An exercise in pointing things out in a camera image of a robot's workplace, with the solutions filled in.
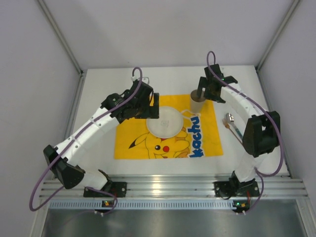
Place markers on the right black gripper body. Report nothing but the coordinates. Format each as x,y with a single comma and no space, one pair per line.
204,84

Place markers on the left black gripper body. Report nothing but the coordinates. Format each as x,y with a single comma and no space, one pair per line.
152,106

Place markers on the white paper plate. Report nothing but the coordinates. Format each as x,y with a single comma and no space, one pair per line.
168,125

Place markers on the beige paper cup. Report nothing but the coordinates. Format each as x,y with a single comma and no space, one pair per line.
196,103

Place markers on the metal spoon teal handle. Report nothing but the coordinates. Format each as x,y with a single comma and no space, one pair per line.
231,121

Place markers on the wooden fork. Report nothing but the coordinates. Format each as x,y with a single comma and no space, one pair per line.
227,126

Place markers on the yellow pikachu cloth placemat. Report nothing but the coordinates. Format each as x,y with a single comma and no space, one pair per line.
199,136

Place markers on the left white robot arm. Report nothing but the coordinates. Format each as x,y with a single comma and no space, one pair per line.
64,158

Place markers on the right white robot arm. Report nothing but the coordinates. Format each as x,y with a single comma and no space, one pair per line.
262,128

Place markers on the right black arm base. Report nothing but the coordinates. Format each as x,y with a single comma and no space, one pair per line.
234,188

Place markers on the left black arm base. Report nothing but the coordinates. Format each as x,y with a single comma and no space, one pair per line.
117,189

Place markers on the aluminium rail frame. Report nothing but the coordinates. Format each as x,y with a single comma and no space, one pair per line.
202,186

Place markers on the perforated cable duct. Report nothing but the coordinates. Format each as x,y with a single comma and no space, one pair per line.
217,204

